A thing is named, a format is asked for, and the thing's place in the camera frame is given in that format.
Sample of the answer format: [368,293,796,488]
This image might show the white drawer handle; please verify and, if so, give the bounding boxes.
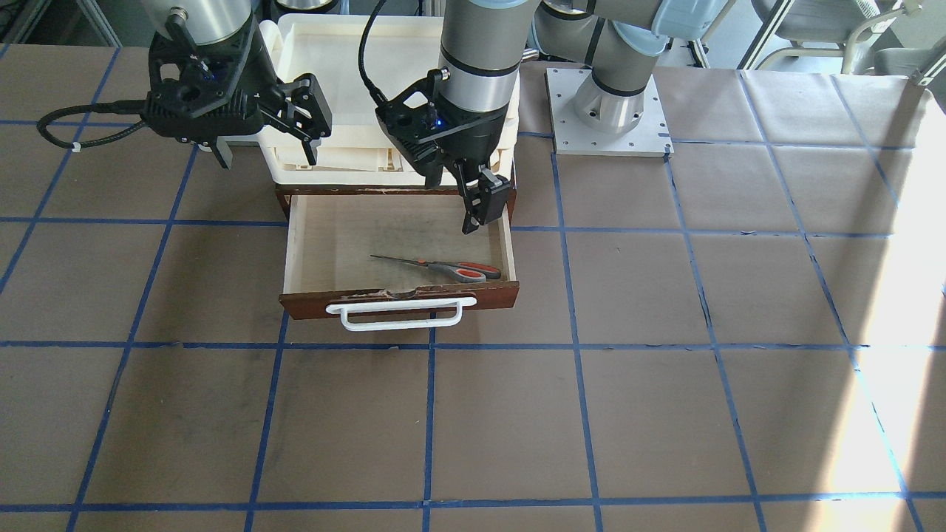
[327,296,477,331]

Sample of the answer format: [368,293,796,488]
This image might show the grey orange scissors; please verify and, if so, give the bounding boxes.
[371,255,503,283]

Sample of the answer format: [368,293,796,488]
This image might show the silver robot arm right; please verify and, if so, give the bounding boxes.
[141,1,332,168]

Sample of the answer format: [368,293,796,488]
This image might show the black camera cable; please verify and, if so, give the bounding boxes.
[358,0,392,108]
[37,102,152,154]

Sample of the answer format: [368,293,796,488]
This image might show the brown wooden drawer cabinet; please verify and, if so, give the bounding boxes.
[274,173,459,216]

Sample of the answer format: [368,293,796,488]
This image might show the white plastic tray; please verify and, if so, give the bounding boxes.
[255,13,520,187]

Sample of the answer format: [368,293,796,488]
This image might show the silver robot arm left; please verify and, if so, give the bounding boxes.
[428,1,724,233]

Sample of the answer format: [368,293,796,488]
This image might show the wooden drawer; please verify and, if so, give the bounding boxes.
[279,194,520,320]

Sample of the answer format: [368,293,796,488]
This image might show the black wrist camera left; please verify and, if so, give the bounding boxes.
[372,69,449,176]

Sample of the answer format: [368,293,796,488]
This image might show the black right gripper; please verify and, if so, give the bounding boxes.
[211,26,333,169]

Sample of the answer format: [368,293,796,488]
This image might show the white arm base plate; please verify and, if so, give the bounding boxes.
[546,68,675,157]

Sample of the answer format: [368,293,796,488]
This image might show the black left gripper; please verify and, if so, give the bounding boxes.
[421,111,511,233]

